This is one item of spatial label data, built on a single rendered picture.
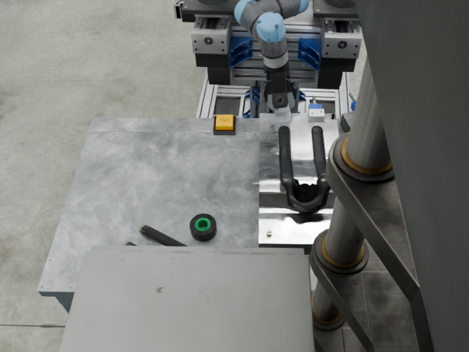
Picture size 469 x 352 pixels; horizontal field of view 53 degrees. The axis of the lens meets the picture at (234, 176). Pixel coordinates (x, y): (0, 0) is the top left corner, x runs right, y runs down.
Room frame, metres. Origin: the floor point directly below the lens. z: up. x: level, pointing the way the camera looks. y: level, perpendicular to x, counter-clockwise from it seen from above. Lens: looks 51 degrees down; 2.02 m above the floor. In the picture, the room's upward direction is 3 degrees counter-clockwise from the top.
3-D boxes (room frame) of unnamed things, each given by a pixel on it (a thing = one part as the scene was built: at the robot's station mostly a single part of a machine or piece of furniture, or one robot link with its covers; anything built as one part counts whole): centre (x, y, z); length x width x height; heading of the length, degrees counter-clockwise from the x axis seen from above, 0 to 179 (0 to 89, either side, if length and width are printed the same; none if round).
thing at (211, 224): (0.79, 0.10, 0.82); 0.08 x 0.08 x 0.04
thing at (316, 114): (1.20, -0.29, 0.89); 0.13 x 0.05 x 0.05; 175
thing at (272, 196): (0.94, -0.21, 0.87); 0.50 x 0.26 x 0.14; 175
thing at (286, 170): (0.95, -0.22, 0.92); 0.35 x 0.16 x 0.09; 175
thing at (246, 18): (1.24, -0.09, 1.24); 0.11 x 0.11 x 0.08; 29
